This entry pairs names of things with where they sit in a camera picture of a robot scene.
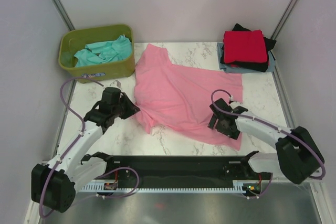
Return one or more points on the red folded t shirt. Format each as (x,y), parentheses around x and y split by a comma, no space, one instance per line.
(245,47)

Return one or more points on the olive green plastic bin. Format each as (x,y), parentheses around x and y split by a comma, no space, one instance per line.
(76,40)

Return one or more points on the teal t shirt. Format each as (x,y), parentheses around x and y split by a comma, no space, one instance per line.
(104,52)

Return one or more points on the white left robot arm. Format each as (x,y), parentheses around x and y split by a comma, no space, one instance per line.
(56,183)

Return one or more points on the white slotted cable duct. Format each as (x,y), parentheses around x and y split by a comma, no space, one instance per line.
(97,186)

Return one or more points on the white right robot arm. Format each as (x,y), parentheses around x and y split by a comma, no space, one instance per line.
(296,155)

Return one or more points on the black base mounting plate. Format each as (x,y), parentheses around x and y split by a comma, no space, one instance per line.
(182,171)

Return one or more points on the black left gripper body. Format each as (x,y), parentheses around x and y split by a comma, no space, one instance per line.
(124,109)

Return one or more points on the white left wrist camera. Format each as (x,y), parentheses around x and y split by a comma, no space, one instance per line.
(116,84)

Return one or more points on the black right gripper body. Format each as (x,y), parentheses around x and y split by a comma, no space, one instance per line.
(228,131)

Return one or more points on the right aluminium frame post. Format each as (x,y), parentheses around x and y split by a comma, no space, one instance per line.
(286,14)

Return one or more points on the pink t shirt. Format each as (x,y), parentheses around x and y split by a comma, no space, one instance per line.
(179,97)

